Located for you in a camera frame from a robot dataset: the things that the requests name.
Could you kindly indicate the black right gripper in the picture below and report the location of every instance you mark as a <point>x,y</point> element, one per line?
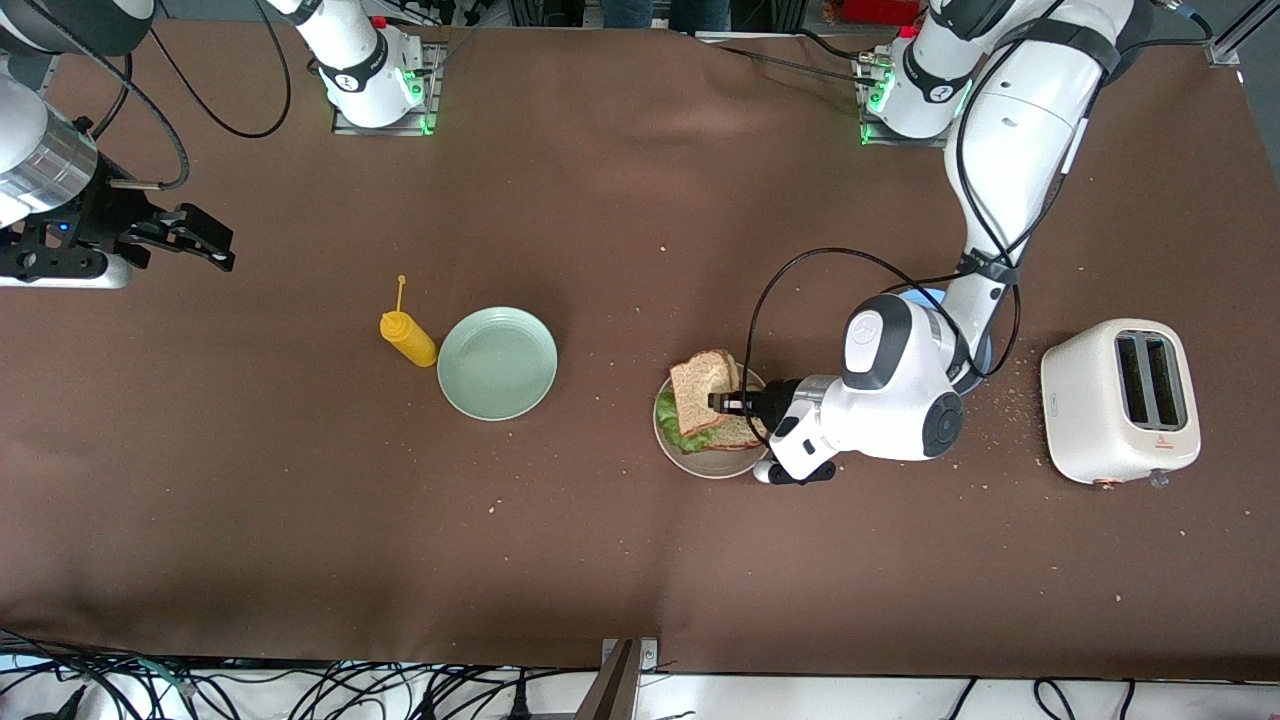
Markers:
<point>102,220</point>

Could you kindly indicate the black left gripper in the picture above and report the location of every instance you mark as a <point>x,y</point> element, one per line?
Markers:
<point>772,400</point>

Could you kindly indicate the brown bread slice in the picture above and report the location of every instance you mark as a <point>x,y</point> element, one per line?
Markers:
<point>745,435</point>
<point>695,385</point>

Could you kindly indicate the green lettuce leaf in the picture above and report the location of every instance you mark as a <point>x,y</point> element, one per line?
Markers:
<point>668,415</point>

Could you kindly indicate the yellow mustard squeeze bottle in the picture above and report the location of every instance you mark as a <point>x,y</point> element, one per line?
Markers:
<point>410,340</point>

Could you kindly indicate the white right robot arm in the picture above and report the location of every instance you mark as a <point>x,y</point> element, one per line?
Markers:
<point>360,70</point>

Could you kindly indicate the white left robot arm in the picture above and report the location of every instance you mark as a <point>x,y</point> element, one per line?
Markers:
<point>1020,140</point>

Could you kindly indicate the beige plate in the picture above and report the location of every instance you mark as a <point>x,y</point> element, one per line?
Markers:
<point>700,465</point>

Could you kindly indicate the mint green plate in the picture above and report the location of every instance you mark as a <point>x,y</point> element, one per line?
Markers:
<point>497,363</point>

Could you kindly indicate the blue plate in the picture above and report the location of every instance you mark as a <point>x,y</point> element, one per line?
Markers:
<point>982,365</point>

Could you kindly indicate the brown tablecloth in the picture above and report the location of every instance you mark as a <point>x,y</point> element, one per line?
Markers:
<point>640,560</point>

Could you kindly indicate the white toaster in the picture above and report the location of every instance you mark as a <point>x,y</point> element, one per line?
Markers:
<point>1085,420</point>

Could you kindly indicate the person in blue jeans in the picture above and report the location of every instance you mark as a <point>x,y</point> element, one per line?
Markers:
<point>665,12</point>

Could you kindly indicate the red box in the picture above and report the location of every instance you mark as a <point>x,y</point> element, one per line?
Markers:
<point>880,10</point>

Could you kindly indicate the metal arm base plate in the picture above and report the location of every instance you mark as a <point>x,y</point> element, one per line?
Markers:
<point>868,135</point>
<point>345,128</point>

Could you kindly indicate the aluminium frame rail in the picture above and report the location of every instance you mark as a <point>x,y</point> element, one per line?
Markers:
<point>1240,30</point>

